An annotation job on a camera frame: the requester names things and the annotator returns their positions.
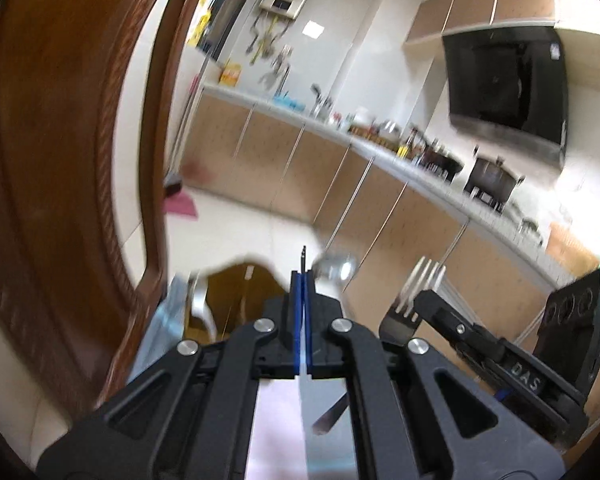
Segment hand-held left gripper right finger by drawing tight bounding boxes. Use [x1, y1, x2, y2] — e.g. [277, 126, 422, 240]
[307, 270, 564, 480]

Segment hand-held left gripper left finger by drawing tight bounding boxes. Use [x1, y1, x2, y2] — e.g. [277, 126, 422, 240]
[36, 270, 301, 480]

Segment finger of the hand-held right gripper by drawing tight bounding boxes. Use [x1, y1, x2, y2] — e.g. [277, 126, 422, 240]
[411, 290, 486, 356]

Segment silver metal fork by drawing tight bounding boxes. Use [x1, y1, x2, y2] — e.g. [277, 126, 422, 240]
[312, 256, 448, 435]

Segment wooden utensil holder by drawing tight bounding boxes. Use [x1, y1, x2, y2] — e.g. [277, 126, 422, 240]
[182, 259, 291, 346]

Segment silver metal spoon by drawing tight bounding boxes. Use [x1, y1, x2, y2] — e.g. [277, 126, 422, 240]
[312, 252, 358, 283]

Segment wooden cutting board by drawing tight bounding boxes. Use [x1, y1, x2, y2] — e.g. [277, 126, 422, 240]
[545, 222, 600, 277]

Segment white spoon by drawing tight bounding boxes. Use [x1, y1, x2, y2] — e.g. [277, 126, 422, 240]
[186, 275, 219, 337]

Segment pale printed table mat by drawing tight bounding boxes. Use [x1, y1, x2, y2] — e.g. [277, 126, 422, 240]
[130, 272, 361, 480]

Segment black cooking pot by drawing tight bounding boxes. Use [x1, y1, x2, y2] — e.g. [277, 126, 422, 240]
[462, 155, 526, 211]

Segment tan base kitchen cabinets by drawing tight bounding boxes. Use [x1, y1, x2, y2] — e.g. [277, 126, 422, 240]
[180, 91, 600, 411]

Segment black wok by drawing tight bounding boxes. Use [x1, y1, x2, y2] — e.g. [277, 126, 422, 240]
[420, 152, 466, 182]

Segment pink floor mat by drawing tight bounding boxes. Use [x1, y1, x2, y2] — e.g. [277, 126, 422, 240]
[162, 195, 200, 219]

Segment dark sauce bottle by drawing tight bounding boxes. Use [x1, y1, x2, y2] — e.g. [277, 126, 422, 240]
[401, 130, 421, 161]

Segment grey kitchen countertop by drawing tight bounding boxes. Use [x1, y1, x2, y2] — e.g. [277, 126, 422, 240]
[200, 82, 581, 286]

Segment blue tray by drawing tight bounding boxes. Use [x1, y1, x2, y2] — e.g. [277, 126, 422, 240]
[272, 92, 306, 111]

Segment metal kitchen faucet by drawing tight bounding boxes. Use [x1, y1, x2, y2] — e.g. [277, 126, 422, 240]
[307, 85, 333, 118]

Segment black range hood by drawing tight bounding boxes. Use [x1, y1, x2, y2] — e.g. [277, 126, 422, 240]
[441, 25, 570, 167]

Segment yellow box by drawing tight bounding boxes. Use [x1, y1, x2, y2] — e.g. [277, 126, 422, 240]
[219, 60, 243, 86]

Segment hanging kitchen tools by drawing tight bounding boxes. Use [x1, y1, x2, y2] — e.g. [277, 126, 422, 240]
[247, 12, 293, 93]

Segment tan upper kitchen cabinets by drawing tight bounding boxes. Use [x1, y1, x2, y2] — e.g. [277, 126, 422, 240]
[402, 0, 600, 47]

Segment beige water heater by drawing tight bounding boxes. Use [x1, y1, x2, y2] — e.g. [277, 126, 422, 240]
[259, 0, 313, 20]

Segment carved wooden chair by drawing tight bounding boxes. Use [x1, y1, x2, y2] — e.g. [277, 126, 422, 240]
[0, 0, 211, 453]

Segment dark window frame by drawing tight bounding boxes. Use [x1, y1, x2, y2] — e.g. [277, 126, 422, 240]
[202, 0, 276, 61]

